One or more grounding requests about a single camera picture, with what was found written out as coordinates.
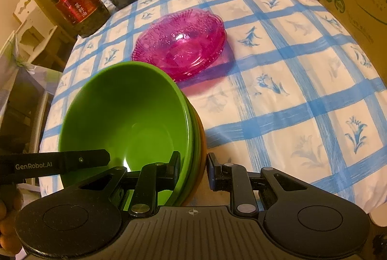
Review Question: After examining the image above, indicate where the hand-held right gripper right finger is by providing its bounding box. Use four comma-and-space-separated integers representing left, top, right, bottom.
206, 153, 312, 216

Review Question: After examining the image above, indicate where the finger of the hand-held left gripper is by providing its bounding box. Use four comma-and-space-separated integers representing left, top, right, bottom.
59, 149, 111, 174

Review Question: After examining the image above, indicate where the blue checked tablecloth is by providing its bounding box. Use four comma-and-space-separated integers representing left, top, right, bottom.
39, 0, 387, 215

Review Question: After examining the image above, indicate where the white chair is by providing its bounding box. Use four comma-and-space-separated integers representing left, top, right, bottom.
12, 0, 77, 72

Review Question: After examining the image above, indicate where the pink transparent plastic bowl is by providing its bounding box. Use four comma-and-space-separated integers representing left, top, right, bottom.
131, 7, 226, 69

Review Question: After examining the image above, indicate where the oil bottle with red label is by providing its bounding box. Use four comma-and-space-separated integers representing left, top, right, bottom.
38, 0, 111, 38

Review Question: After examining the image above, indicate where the person's left hand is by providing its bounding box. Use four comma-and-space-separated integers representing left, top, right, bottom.
0, 184, 24, 253

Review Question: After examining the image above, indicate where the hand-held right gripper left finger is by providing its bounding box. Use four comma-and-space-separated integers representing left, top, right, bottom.
73, 152, 181, 217

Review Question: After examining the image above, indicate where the pink plastic plate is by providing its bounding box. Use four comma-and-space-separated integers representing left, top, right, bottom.
165, 26, 228, 83

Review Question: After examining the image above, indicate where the green bowl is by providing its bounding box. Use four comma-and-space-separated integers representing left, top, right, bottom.
178, 89, 202, 207
58, 62, 194, 209

